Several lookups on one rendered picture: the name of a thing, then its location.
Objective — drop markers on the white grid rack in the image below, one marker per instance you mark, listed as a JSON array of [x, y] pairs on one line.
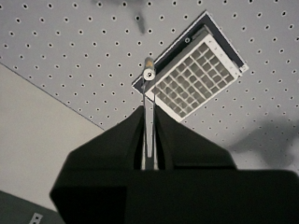
[[179, 92]]

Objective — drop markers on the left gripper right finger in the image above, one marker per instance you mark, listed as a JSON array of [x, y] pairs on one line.
[[185, 149]]

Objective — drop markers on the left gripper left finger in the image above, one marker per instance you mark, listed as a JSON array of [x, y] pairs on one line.
[[113, 148]]

